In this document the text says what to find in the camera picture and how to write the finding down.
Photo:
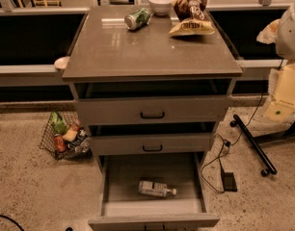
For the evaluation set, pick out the green soda can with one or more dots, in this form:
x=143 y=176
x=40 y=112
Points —
x=137 y=19

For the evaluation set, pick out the top grey drawer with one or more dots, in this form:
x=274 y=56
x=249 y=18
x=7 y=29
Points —
x=121 y=103

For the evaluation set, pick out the green chip bag in basket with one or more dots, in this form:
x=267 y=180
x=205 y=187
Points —
x=58 y=123

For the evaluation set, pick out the brown chip bag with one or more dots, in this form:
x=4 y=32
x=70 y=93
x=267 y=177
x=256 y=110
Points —
x=192 y=19

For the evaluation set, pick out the black wire basket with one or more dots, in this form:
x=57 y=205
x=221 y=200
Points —
x=65 y=138

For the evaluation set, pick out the black wheeled stand base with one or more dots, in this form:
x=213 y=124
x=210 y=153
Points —
x=256 y=141

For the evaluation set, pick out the grey drawer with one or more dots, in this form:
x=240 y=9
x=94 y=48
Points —
x=121 y=103
x=123 y=208
x=151 y=138

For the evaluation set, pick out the bottom grey drawer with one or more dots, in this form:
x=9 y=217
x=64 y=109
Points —
x=123 y=208

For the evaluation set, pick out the black floor pedal box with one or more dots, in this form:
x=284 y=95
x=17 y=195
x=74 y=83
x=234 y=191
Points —
x=229 y=183

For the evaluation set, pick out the middle grey drawer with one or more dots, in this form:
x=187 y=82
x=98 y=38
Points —
x=151 y=138

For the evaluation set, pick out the grey drawer cabinet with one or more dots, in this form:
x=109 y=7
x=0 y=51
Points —
x=106 y=51

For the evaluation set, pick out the white bowl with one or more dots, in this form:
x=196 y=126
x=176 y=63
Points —
x=160 y=7

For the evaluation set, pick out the small round white disc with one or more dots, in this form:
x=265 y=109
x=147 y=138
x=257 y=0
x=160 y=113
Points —
x=61 y=63

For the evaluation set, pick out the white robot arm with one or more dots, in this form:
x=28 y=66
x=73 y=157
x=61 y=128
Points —
x=281 y=32

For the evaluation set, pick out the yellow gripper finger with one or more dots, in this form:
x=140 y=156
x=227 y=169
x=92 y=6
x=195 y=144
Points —
x=269 y=34

